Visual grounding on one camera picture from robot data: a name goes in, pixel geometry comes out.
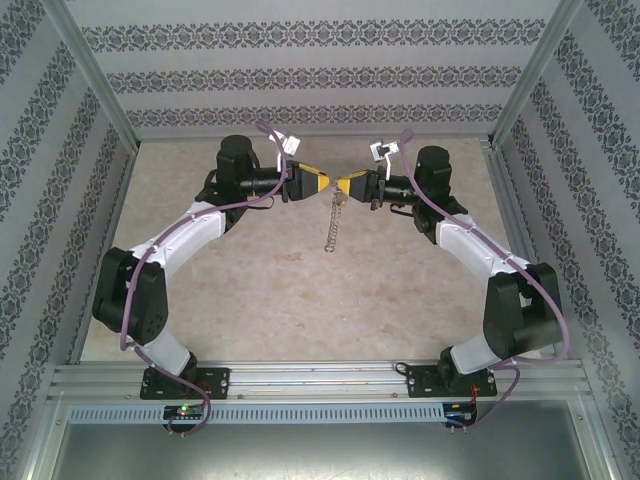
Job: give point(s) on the small brass key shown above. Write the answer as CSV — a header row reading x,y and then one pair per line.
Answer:
x,y
342,198

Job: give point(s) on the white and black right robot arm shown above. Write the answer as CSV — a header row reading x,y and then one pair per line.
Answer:
x,y
470,245

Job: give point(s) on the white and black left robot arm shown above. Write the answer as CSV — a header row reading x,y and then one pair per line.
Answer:
x,y
190,235

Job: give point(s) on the grey metal panel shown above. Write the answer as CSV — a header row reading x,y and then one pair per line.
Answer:
x,y
320,450

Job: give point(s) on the aluminium side rail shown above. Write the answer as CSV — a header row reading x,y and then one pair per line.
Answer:
x,y
507,200
113,225

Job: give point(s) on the aluminium corner post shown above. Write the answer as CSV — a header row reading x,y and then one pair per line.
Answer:
x,y
98,80
532,75

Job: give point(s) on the aluminium mounting rail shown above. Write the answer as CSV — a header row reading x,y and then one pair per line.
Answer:
x,y
320,380

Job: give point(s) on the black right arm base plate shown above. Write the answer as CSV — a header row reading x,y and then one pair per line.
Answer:
x,y
425,382

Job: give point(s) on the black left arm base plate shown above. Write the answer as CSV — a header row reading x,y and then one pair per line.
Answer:
x,y
215,382

